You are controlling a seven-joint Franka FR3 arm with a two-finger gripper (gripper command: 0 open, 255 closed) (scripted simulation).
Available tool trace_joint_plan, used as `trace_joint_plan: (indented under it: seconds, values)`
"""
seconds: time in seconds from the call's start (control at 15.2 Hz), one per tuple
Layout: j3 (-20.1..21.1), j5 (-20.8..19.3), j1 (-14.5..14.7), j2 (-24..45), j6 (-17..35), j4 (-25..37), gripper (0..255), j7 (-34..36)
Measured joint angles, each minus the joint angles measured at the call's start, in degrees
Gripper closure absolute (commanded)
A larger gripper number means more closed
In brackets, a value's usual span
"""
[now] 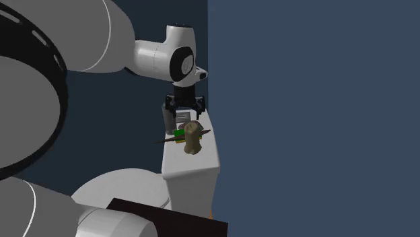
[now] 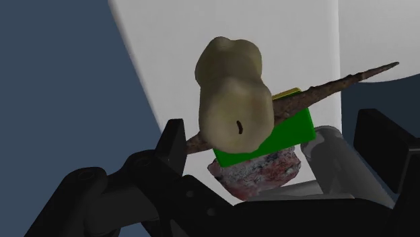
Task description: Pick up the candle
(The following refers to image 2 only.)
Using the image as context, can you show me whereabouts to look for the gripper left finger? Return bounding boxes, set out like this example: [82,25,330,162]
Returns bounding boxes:
[23,118,230,237]

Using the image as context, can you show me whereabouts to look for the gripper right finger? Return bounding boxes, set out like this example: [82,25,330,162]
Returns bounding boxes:
[352,108,420,217]

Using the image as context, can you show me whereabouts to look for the rusty brown pointed spike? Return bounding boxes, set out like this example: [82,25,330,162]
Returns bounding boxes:
[185,61,400,155]

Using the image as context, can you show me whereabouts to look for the green box with yellow top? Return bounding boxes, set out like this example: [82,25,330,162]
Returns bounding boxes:
[212,87,317,168]

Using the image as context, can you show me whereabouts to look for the red and white mottled lump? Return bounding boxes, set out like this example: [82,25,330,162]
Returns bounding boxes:
[207,146,302,202]

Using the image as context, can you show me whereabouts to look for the beige lumpy rounded object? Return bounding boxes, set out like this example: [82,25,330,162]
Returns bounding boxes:
[194,36,276,154]

